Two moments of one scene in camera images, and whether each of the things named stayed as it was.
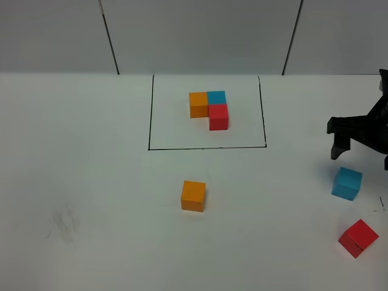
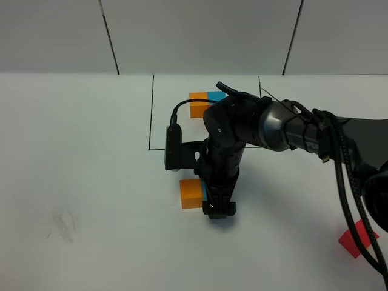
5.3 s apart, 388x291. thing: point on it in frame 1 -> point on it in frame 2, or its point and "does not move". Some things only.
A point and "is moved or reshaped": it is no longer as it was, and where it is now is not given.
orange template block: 199,104 does not move
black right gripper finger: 386,163 -> 219,193
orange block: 193,196 is moved or reshaped
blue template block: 215,97 does not move
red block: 357,237 does not move
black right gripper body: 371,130 -> 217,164
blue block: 347,183 is moved or reshaped
